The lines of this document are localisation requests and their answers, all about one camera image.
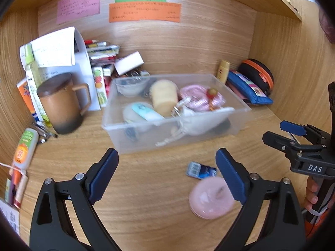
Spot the person's right forearm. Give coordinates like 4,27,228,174
305,210,328,241

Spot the orange green tube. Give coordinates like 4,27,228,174
12,127,40,169

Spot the cream cylindrical container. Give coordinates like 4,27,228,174
149,79,179,118

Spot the bowl of small trinkets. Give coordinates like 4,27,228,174
116,77,150,97

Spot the fruit print carton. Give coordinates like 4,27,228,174
92,65,108,108

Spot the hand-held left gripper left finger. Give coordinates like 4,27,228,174
29,148,120,251

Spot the yellow lotion bottle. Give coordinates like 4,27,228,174
216,59,231,84

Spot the bunch of metal clips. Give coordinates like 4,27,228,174
32,121,58,144

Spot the white drawstring pouch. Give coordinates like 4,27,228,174
170,106,235,138

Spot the brown mug with lid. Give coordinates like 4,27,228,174
36,72,92,134

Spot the blue pencil case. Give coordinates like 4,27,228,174
226,70,274,105

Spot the white round case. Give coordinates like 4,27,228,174
122,102,158,133

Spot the small white cardboard box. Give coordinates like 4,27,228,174
113,51,145,76

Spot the green white leaflet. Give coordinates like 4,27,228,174
19,44,50,121

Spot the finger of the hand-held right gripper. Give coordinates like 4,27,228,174
280,120,331,147
262,131,331,160

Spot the red white carton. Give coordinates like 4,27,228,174
102,64,116,96

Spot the cream tube red band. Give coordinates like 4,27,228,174
14,174,29,210

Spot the dark red wallet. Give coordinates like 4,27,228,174
226,82,252,104

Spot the metal key ring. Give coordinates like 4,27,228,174
171,98,192,117

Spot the white paper bag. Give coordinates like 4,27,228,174
19,26,101,112

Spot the pink paper note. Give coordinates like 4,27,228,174
57,0,101,24

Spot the blue foil packet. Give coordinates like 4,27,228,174
186,161,218,180

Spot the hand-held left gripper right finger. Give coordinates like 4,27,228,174
215,148,306,251

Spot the stack of printed packets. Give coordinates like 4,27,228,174
84,39,121,65

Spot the wooden desktop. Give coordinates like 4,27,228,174
0,68,316,251

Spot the person's right hand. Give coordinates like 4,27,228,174
304,176,322,212

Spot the wooden shelf board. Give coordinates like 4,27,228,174
256,0,303,23

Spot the orange paper note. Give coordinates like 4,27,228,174
108,2,182,23

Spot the orange printed carton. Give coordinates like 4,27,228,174
16,77,40,122

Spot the white printed card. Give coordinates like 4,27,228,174
0,199,20,236

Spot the light blue tube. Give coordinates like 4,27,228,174
130,103,164,121

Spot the pink round compact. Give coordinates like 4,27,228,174
189,177,236,219

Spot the black orange round case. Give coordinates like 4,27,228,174
238,59,275,97

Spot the clear plastic storage box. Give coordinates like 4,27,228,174
102,73,252,154

